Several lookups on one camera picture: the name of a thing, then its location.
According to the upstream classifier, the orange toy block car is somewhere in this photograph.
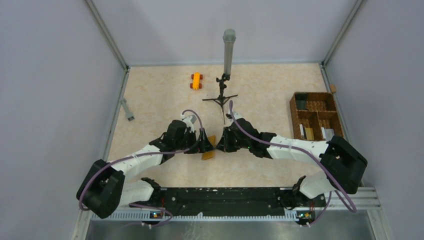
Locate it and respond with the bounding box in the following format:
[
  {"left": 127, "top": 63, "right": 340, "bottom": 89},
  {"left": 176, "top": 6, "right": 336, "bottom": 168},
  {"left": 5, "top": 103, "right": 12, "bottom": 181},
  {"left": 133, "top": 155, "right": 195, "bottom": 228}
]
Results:
[{"left": 189, "top": 72, "right": 203, "bottom": 90}]

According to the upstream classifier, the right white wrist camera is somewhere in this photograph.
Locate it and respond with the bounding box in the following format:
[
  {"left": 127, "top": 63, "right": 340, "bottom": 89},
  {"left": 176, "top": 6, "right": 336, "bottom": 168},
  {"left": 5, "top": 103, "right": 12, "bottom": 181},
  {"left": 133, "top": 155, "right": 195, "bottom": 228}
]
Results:
[{"left": 225, "top": 112, "right": 243, "bottom": 122}]

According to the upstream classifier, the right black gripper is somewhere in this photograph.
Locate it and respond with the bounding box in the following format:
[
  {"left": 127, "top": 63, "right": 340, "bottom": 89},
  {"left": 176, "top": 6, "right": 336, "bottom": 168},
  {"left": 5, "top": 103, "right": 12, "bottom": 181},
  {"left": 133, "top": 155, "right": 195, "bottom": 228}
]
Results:
[{"left": 216, "top": 126, "right": 251, "bottom": 153}]

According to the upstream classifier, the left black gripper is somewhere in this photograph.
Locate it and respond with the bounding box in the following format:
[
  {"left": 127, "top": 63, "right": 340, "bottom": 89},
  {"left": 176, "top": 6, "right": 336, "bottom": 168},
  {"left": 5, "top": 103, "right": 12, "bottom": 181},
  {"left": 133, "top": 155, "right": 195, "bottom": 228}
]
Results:
[{"left": 174, "top": 127, "right": 214, "bottom": 154}]

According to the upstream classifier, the silver card stack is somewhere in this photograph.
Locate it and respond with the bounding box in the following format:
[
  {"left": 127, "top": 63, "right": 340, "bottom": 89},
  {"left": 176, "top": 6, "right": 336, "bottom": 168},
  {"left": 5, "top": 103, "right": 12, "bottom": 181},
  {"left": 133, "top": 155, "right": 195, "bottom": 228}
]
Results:
[{"left": 321, "top": 127, "right": 335, "bottom": 141}]

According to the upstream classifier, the white slotted cable duct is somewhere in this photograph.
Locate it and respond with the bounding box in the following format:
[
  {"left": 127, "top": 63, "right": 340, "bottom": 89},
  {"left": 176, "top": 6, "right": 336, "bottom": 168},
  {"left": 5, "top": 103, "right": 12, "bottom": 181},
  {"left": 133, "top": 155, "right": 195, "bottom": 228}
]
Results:
[{"left": 104, "top": 209, "right": 313, "bottom": 222}]

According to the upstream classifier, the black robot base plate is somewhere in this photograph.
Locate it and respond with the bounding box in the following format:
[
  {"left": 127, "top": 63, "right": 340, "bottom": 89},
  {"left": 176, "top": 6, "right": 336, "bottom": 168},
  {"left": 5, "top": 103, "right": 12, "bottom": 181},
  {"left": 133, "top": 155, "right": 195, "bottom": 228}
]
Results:
[{"left": 141, "top": 177, "right": 326, "bottom": 218}]

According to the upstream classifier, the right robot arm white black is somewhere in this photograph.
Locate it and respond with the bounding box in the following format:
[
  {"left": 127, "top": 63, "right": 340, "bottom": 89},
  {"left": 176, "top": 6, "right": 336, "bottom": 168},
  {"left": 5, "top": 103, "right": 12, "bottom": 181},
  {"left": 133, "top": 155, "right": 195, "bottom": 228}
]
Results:
[{"left": 216, "top": 118, "right": 368, "bottom": 206}]

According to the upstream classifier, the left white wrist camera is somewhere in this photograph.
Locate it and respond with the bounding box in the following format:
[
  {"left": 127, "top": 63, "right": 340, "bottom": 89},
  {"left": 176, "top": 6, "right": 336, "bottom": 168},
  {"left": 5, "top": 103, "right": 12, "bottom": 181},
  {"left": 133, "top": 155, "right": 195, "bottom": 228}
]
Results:
[{"left": 180, "top": 113, "right": 197, "bottom": 132}]

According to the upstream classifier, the black card stack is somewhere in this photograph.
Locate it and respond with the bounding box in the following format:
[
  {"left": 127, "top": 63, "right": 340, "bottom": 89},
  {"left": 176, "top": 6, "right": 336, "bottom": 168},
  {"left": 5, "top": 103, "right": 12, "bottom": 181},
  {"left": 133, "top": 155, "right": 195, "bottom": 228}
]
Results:
[{"left": 294, "top": 93, "right": 308, "bottom": 111}]

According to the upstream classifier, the woven wicker divided basket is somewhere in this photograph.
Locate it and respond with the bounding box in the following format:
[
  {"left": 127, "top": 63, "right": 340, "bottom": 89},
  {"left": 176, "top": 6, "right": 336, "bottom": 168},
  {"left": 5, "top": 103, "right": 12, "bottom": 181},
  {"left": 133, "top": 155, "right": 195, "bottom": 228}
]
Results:
[{"left": 289, "top": 92, "right": 345, "bottom": 141}]

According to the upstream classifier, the gold card stack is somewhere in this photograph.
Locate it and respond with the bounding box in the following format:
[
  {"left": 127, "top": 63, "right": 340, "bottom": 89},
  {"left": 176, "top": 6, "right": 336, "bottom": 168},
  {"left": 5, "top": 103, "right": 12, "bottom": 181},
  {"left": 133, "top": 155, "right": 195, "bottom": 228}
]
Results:
[{"left": 299, "top": 124, "right": 315, "bottom": 141}]

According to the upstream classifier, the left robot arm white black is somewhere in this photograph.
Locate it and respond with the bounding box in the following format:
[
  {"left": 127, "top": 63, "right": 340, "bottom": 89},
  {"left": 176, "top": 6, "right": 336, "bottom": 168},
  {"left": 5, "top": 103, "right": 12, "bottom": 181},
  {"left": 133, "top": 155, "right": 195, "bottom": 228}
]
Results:
[{"left": 76, "top": 120, "right": 214, "bottom": 219}]

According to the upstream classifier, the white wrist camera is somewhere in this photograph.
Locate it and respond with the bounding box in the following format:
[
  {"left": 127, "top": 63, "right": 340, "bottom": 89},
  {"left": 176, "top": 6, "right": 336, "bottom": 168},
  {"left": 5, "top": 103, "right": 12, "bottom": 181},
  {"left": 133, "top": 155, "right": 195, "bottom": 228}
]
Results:
[
  {"left": 180, "top": 113, "right": 197, "bottom": 132},
  {"left": 225, "top": 112, "right": 243, "bottom": 122}
]

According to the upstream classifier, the grey microphone on tripod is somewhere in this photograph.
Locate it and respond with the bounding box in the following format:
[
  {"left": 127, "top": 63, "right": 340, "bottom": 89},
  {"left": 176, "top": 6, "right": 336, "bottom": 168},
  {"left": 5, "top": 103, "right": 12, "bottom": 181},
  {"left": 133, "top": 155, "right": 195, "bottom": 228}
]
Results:
[{"left": 202, "top": 28, "right": 238, "bottom": 124}]

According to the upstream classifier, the small wooden block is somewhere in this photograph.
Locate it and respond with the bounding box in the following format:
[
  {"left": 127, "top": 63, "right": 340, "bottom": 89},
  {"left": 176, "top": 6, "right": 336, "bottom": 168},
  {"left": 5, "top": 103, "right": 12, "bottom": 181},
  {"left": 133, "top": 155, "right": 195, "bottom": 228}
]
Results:
[{"left": 329, "top": 84, "right": 337, "bottom": 94}]

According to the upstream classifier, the grey metal bracket tool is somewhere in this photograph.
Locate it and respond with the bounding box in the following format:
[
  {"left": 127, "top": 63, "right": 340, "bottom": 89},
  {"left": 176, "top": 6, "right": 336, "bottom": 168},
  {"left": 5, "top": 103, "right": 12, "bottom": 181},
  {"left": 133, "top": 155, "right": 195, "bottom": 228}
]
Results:
[{"left": 119, "top": 98, "right": 135, "bottom": 122}]

